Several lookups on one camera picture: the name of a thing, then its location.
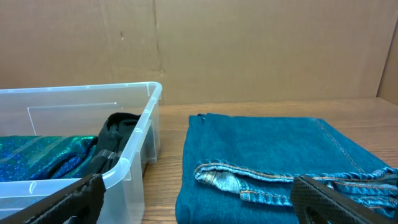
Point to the clear plastic storage bin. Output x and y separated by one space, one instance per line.
82 111

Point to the folded blue denim jeans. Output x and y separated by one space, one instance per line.
238 169

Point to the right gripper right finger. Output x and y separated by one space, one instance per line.
315 203

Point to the blue green sparkly fabric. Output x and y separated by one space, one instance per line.
45 157

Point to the black socks bundle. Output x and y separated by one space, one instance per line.
110 143

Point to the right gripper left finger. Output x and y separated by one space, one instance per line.
78 203

